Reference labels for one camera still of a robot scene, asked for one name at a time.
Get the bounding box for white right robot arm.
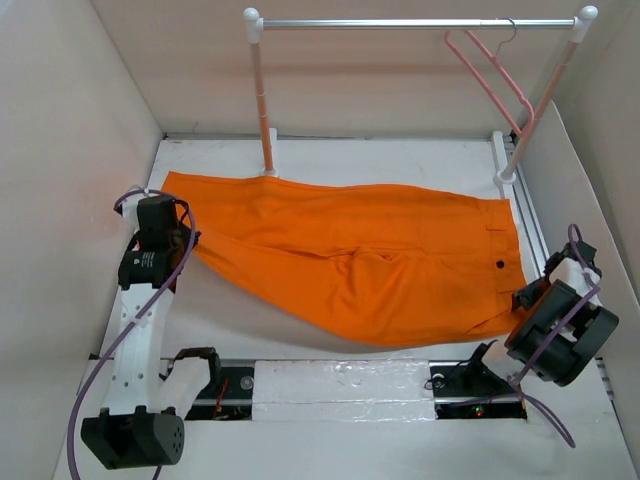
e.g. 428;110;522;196
462;239;619;394

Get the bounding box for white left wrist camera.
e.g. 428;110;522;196
114;186;149;228

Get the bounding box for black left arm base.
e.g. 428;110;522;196
160;347;255;421

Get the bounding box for white clothes rack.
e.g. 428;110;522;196
243;5;599;191

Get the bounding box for aluminium side rail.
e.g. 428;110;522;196
503;165;550;283

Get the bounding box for pink clothes hanger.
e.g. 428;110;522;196
443;17;536;139

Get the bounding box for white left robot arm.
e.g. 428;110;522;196
67;189;223;478

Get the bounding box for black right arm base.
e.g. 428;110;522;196
424;340;527;420

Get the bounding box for orange trousers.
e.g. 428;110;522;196
163;172;525;347

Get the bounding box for white foam block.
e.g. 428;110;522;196
251;359;435;423

